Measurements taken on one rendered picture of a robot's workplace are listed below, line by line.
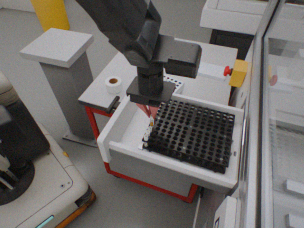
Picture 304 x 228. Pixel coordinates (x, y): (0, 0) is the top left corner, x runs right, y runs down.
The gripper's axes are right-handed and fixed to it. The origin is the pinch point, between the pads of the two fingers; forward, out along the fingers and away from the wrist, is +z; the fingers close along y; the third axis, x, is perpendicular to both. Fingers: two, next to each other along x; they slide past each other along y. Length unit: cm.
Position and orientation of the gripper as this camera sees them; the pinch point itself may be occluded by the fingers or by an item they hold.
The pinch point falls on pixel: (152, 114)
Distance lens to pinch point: 54.3
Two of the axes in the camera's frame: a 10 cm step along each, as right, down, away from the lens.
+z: 0.4, 6.7, 7.4
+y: 9.4, 2.3, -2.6
